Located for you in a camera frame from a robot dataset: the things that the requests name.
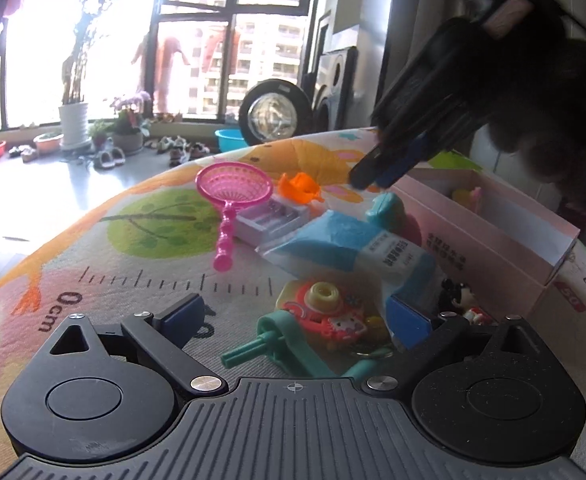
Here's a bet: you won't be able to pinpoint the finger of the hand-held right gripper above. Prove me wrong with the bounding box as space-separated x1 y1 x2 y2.
348 144 400 189
377 136 440 188

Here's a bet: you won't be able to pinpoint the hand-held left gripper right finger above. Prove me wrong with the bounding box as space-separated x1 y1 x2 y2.
363 296 538 394

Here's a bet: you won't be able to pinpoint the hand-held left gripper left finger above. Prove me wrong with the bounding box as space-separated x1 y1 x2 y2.
48 294 227 396

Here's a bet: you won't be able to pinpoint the small teal plastic toy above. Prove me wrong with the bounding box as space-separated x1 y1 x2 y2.
365 192 405 232

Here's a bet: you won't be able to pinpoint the black white cartoon figure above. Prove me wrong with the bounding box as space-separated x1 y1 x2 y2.
439 279 494 327

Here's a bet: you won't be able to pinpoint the orange plastic toy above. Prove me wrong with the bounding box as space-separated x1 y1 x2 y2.
280 172 325 206

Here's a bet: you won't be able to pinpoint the bagged pink toy camera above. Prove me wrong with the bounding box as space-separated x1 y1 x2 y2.
278 279 391 358

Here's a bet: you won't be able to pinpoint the blue sand bag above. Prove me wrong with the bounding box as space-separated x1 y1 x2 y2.
255 209 440 352

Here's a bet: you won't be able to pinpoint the teal toy with handle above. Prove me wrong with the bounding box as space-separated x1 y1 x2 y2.
220 309 410 380

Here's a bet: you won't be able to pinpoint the pink cardboard box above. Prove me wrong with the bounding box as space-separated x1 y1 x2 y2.
389 166 582 322

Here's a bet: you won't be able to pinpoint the pale blue battery charger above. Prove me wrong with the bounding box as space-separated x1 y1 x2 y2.
235 197 320 247

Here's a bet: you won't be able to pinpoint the pink toy net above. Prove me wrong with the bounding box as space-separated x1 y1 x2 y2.
195 162 275 274

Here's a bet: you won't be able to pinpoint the person's right hand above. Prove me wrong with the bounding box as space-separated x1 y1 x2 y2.
483 39 586 217

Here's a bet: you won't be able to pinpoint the printed play mat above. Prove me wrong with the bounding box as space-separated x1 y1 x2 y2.
0 126 586 461

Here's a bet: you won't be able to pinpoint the leaning framed boards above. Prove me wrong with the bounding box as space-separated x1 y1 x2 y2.
299 9 360 132

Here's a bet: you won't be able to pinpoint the blue plastic basin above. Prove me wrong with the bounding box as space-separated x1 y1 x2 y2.
215 128 248 154

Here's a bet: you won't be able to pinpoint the row of shoes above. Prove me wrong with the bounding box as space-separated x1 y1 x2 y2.
7 134 213 169

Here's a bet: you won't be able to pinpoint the potted pink orchid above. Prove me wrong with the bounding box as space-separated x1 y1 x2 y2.
109 90 154 157

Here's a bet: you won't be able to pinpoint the small green potted plant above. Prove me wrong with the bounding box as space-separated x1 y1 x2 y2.
87 119 115 152

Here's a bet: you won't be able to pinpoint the pink bowl planter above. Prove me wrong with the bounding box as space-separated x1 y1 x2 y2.
34 132 65 156

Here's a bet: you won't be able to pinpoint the tall plant in white pot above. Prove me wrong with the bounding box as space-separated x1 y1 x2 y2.
56 0 126 150

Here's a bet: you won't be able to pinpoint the hanging orange garment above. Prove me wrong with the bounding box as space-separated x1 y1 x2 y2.
131 34 195 114

